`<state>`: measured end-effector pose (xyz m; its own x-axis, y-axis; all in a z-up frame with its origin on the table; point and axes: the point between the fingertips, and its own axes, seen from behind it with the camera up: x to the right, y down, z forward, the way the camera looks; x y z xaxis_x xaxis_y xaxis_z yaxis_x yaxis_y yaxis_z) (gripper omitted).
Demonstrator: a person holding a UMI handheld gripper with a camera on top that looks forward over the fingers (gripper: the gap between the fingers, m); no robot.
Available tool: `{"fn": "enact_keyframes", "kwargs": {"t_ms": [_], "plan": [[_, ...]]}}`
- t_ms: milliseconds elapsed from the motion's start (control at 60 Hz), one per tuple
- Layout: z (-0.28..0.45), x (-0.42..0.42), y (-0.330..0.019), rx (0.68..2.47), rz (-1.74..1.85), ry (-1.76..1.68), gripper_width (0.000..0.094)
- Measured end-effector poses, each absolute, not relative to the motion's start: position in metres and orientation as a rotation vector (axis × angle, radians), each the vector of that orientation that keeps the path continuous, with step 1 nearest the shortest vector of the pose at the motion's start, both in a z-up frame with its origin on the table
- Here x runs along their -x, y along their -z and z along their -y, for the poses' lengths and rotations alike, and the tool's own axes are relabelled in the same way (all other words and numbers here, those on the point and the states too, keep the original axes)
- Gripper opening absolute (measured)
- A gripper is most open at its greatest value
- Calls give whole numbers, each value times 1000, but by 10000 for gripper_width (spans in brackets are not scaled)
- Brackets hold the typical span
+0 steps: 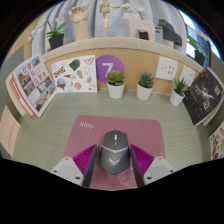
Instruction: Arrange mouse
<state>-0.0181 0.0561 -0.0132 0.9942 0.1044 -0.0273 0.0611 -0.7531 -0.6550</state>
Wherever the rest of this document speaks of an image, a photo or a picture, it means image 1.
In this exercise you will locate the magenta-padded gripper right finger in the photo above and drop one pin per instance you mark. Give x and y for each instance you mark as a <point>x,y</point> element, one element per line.
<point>160,168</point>

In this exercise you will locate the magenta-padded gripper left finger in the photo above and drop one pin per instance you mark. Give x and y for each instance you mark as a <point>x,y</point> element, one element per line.
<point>66,168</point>

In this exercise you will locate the dark grey computer mouse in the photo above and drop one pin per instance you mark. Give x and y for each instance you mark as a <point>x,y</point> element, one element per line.
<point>115,153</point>

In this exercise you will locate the pink mouse pad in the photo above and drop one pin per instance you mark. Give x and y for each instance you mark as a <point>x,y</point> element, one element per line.
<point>143,133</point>

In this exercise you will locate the colourful sticker card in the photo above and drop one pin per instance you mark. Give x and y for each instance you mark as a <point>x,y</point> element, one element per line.
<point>218,141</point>

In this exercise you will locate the beige book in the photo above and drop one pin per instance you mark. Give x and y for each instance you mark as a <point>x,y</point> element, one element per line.
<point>9,131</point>

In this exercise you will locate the small succulent in white pot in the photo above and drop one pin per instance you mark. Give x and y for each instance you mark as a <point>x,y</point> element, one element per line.
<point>176,98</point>
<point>144,91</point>
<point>116,90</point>

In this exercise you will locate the photo-cover white book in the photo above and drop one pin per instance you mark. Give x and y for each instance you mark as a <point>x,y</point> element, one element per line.
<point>36,85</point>

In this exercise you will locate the white illustrated sticker card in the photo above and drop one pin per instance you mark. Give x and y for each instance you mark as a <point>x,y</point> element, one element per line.
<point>75,75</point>

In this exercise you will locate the purple round number sign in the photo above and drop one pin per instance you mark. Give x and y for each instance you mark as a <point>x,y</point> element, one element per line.
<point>110,63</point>

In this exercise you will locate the light wooden ledge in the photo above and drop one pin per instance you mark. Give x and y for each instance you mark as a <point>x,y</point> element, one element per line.
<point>140,55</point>

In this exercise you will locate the green felt desk partition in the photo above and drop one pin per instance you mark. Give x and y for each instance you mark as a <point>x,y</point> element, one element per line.
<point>6,66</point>

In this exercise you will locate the white orchid in black pot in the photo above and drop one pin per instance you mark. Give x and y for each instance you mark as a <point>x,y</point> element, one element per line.
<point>133,6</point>
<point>199,56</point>
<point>56,40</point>

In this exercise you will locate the black wooden horse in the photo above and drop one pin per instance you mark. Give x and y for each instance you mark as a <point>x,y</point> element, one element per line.
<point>170,33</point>

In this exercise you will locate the pink wooden horse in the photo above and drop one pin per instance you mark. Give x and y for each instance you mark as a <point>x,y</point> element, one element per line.
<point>136,25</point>

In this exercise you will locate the wooden hand model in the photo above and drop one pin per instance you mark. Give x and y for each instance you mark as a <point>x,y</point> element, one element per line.
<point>80,23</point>

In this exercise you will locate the grey curtain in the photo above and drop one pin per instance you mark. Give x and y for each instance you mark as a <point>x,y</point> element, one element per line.
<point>93,20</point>

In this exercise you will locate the white wall socket plate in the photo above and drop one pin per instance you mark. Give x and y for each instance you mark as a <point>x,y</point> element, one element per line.
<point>166,68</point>
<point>187,75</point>

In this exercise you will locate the window with dark frame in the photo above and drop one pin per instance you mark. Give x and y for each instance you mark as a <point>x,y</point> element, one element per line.
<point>190,21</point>

